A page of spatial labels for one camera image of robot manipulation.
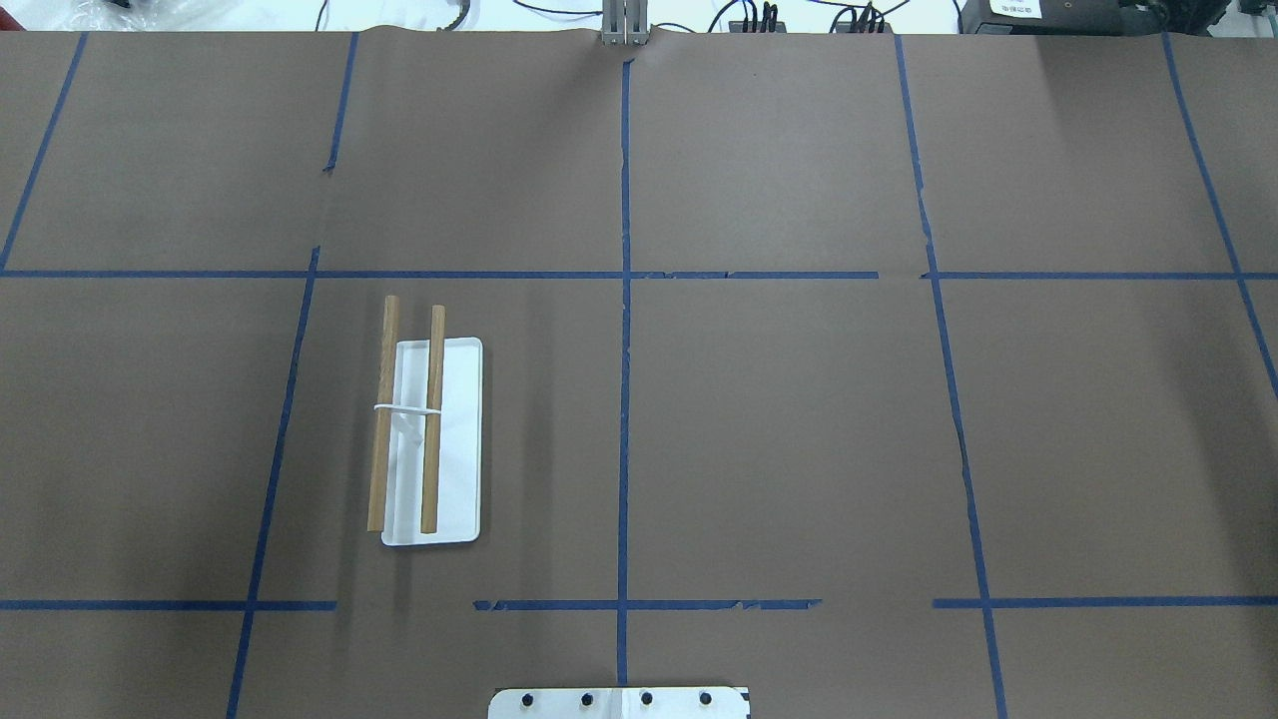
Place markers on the aluminium frame post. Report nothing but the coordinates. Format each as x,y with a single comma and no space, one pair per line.
625,23

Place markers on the wooden rack rod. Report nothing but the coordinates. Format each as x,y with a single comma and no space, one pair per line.
376,514
428,523

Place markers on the white rack base tray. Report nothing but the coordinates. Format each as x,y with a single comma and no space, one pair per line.
460,471

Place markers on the black computer box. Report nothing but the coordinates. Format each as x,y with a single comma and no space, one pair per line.
1089,18

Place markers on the upper wooden rack rod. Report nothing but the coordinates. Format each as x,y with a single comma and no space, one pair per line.
376,514

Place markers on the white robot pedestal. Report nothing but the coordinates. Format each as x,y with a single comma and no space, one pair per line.
622,702

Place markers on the white rack centre post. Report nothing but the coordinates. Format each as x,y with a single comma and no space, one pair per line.
408,420

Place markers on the lower wooden rack rod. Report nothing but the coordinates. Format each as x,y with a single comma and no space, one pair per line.
428,523

